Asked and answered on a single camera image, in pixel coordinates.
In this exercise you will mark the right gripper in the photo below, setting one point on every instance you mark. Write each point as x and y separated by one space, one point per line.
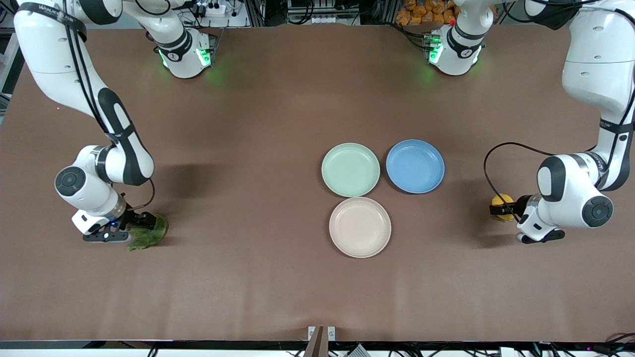
131 217

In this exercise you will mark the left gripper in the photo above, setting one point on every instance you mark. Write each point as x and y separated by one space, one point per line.
518 204

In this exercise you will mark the yellow lemon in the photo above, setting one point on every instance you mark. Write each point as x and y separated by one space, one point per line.
502 198

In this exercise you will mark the green lettuce leaf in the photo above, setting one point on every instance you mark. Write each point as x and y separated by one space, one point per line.
149 239

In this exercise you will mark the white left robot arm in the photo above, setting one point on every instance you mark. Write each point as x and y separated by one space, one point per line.
595 59

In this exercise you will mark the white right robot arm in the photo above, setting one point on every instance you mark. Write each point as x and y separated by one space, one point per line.
49 49

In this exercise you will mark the blue plate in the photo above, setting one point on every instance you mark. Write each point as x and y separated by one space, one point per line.
415 166

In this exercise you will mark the beige plate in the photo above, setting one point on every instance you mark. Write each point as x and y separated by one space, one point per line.
360 227

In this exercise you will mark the pale green plate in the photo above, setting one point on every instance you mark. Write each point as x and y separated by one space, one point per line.
350 170

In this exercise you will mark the grey metal side rack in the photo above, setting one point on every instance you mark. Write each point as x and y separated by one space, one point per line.
7 74

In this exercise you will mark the bag of oranges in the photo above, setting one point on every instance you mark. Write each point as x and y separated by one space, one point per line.
421 12

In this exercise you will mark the white power strip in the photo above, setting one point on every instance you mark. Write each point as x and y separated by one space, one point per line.
216 10

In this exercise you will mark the metal table edge bracket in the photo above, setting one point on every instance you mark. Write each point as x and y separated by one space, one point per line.
321 342

